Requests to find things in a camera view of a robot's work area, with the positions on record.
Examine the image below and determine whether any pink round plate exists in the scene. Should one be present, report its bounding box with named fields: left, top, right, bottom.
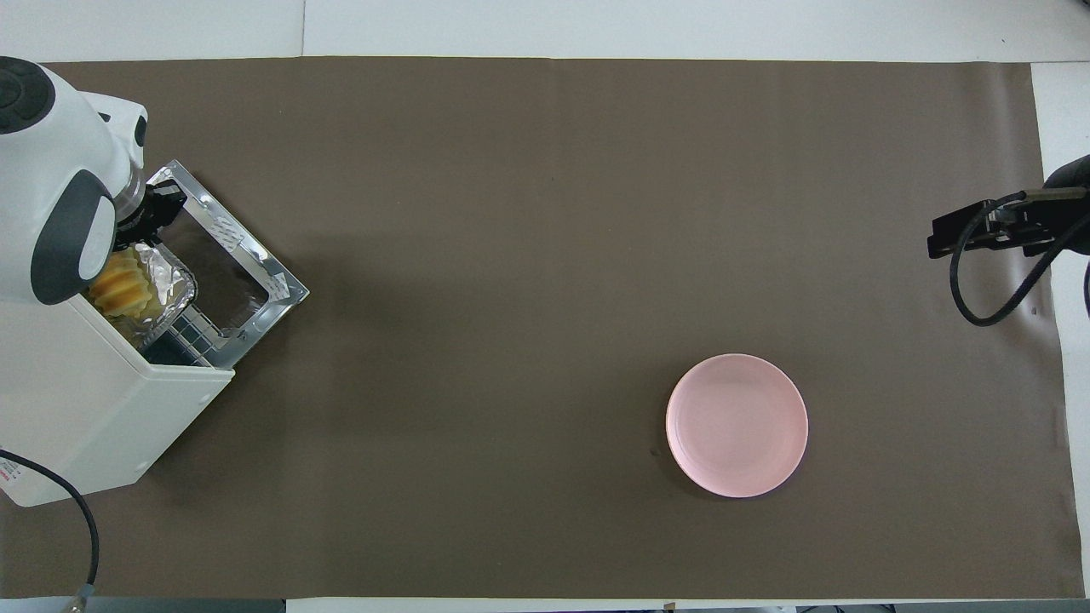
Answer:
left=666, top=353, right=809, bottom=499

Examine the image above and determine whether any glass oven door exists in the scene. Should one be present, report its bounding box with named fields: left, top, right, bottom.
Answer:
left=145, top=159, right=310, bottom=346

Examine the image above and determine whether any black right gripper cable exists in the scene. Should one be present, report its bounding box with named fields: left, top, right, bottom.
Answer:
left=949, top=187, right=1090, bottom=327

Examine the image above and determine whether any metal oven wire rack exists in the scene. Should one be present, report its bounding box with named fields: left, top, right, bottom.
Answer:
left=141, top=302, right=236, bottom=369

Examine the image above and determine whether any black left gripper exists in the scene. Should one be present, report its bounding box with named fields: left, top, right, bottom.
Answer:
left=115, top=180, right=188, bottom=252

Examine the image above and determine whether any aluminium foil tray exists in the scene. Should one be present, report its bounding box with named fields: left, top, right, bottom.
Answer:
left=89, top=241, right=198, bottom=341

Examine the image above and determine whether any brown table mat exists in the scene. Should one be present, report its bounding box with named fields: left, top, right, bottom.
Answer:
left=0, top=56, right=1087, bottom=599

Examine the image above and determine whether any yellow ridged bread loaf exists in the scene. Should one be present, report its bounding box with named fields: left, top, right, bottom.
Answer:
left=89, top=247, right=158, bottom=320

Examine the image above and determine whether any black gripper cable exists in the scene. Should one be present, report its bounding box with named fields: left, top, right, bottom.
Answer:
left=949, top=187, right=1090, bottom=327
left=0, top=449, right=100, bottom=612

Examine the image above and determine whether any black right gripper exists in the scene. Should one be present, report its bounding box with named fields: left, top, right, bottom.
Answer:
left=926, top=155, right=1090, bottom=259

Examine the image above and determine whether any white toaster oven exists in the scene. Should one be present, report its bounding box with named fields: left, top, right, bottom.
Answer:
left=0, top=289, right=237, bottom=508

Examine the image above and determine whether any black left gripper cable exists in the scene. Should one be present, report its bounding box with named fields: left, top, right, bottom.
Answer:
left=0, top=449, right=100, bottom=612

